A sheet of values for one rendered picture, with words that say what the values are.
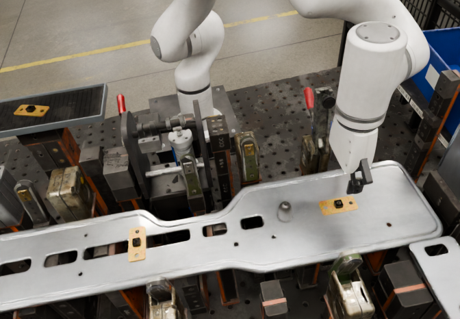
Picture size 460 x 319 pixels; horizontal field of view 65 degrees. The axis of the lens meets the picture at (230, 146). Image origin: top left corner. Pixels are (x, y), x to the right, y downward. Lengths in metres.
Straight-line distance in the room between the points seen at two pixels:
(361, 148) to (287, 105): 0.96
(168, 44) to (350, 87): 0.62
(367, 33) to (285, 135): 0.92
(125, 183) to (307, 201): 0.44
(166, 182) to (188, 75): 0.38
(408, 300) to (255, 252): 0.31
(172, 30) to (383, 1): 0.59
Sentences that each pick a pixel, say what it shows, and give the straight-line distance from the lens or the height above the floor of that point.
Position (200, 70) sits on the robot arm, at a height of 1.06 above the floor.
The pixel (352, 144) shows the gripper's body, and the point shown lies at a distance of 0.66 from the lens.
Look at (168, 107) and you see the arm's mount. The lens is 1.48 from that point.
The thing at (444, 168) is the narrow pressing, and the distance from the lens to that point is 0.99.
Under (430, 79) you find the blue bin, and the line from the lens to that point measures 1.14.
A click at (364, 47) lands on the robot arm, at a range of 0.55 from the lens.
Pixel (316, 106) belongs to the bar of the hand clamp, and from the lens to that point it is 0.83.
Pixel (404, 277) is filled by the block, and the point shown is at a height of 0.98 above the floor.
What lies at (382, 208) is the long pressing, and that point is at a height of 1.00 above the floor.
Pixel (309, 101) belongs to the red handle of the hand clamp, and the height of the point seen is 1.13.
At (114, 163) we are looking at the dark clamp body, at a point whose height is 1.08.
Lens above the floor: 1.72
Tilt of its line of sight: 46 degrees down
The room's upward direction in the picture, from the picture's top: 7 degrees counter-clockwise
